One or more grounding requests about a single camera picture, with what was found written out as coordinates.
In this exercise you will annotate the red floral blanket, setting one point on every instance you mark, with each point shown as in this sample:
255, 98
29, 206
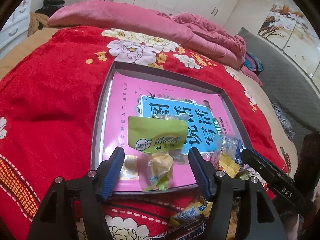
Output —
50, 92

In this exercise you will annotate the clear candy packet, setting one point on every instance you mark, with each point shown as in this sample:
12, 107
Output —
225, 142

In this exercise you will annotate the long pink pillow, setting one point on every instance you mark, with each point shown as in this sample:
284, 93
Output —
100, 12

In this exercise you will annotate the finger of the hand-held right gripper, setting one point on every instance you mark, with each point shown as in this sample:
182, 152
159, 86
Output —
252, 160
256, 153

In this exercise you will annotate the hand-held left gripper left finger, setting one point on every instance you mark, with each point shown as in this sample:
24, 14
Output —
112, 172

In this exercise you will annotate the dark clothes pile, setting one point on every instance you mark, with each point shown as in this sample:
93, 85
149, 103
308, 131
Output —
51, 3

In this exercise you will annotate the pink book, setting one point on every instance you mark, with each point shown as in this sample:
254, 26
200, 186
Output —
130, 92

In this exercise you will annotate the grey patterned cloth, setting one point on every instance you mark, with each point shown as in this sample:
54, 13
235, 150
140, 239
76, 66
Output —
283, 122

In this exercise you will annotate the tree wall painting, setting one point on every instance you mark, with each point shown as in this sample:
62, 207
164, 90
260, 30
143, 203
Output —
277, 22

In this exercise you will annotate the grey padded headboard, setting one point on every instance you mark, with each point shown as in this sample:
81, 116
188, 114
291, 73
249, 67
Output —
287, 80

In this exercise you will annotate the brown plush blanket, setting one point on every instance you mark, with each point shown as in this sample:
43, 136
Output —
35, 22

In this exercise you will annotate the grey box tray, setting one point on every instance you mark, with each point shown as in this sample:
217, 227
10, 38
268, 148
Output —
100, 120

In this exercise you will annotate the pink quilt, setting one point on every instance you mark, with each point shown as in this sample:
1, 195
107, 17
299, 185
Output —
212, 37

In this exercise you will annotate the white drawer cabinet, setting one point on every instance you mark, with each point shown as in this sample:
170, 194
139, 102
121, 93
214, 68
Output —
15, 25

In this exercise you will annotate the brown chocolate bar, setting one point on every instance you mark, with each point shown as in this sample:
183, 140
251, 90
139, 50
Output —
182, 232

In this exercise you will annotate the green pastry packet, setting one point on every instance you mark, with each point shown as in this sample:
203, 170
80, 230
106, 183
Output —
150, 135

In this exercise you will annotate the colourful folded clothes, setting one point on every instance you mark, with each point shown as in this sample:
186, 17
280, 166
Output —
252, 62

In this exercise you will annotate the small gold snack packet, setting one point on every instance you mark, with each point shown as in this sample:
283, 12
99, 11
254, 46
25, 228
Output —
227, 166

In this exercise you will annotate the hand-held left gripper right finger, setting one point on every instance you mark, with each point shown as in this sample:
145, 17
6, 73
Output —
200, 175

